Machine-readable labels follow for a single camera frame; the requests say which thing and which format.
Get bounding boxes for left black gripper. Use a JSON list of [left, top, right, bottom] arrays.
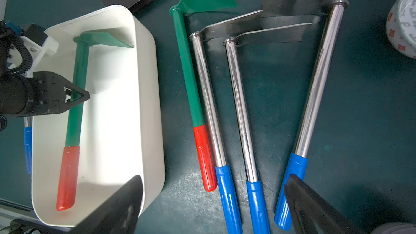
[[1, 71, 90, 117]]

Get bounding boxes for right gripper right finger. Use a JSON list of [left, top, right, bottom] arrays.
[[284, 174, 361, 234]]

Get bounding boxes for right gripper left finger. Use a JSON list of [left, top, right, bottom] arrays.
[[69, 175, 144, 234]]

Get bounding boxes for green hoe red grip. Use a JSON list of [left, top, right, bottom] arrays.
[[56, 31, 133, 211], [169, 0, 237, 192]]

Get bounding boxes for white storage box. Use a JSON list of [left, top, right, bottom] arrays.
[[31, 5, 165, 227]]

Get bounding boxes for tape roll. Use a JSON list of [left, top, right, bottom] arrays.
[[386, 0, 416, 59]]

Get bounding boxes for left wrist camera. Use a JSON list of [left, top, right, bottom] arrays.
[[5, 22, 59, 78]]

